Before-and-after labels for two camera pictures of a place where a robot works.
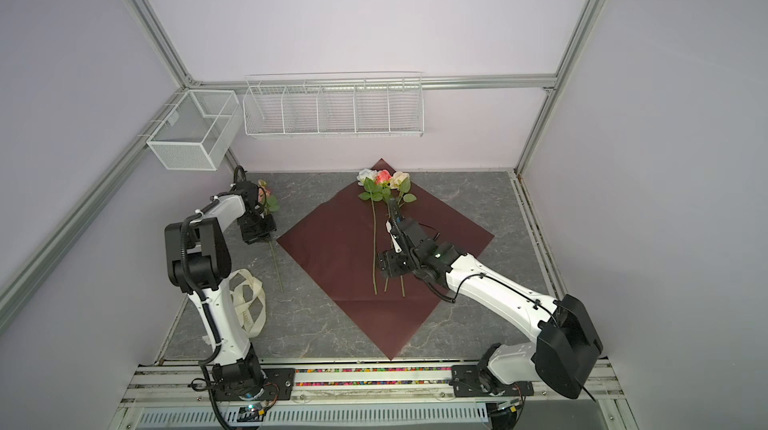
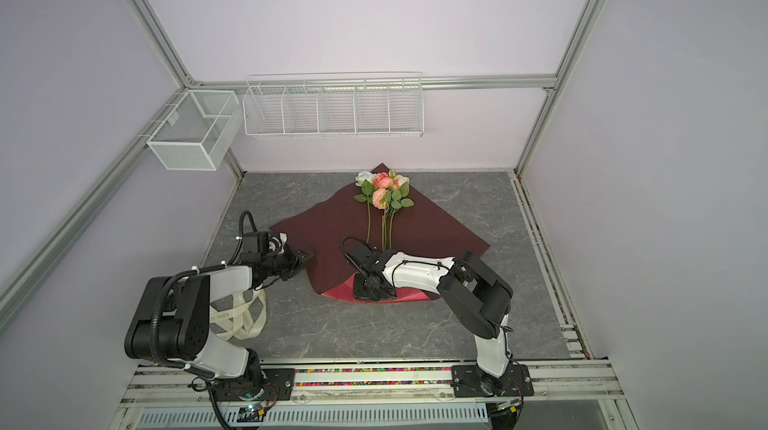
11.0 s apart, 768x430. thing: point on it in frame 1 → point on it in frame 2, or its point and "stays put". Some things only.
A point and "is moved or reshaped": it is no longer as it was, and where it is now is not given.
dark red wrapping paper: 339,243 is moved or reshaped
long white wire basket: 335,105 stays put
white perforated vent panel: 323,416 stays put
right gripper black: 389,259 → 359,292
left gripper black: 250,238 → 295,260
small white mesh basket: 197,131 stays put
